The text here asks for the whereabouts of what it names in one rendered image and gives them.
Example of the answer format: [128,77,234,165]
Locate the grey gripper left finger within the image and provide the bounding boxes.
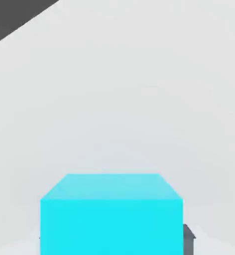
[29,231,41,255]

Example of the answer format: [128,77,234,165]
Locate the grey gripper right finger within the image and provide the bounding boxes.
[182,223,211,255]

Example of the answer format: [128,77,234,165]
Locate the small cyan cube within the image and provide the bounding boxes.
[39,173,184,255]

